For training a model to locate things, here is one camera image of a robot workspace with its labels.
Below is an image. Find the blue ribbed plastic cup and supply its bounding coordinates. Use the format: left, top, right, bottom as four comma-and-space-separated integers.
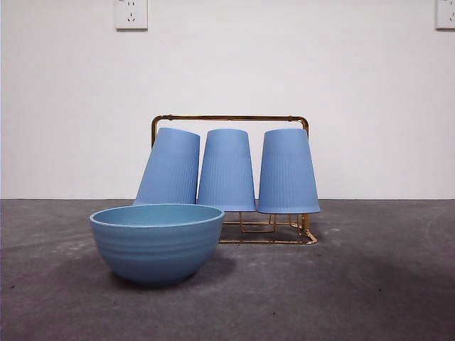
133, 126, 201, 206
257, 128, 321, 215
196, 128, 257, 213

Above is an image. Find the light blue ribbed bowl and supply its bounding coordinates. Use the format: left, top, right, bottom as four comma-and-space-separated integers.
89, 204, 225, 288

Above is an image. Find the gold wire cup rack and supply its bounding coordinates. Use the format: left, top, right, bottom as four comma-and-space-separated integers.
150, 114, 319, 246

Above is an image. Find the white wall socket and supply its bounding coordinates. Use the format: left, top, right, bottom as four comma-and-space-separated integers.
435, 0, 455, 31
114, 0, 149, 31

